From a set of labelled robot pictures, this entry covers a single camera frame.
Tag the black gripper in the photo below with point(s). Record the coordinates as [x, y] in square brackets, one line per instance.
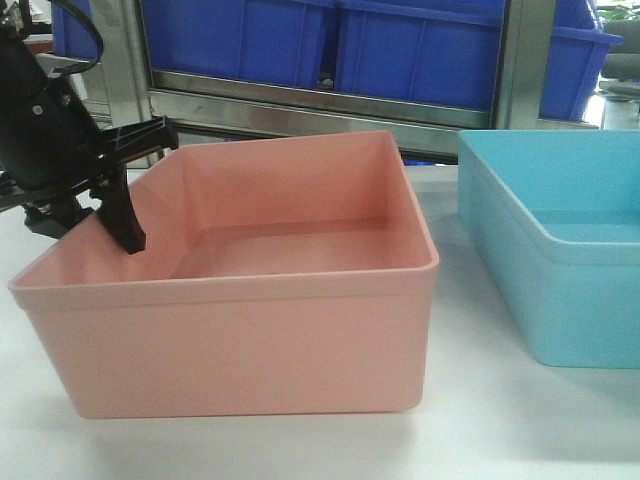
[51, 150]

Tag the pink plastic box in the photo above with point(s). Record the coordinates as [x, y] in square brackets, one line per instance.
[279, 276]

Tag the light blue plastic box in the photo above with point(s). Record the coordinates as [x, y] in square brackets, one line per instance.
[555, 216]

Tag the stainless steel shelf rack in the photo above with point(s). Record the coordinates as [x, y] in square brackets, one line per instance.
[124, 89]

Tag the blue crate far left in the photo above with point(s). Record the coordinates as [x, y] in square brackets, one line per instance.
[70, 38]

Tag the blue crate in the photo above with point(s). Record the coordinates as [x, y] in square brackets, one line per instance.
[433, 52]
[70, 38]
[577, 53]
[272, 42]

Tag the blue crate centre left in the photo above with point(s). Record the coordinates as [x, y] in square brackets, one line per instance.
[272, 42]

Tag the blue crate centre right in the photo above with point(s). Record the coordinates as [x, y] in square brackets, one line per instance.
[433, 52]

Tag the blue crate far right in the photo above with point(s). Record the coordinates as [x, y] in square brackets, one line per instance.
[577, 53]

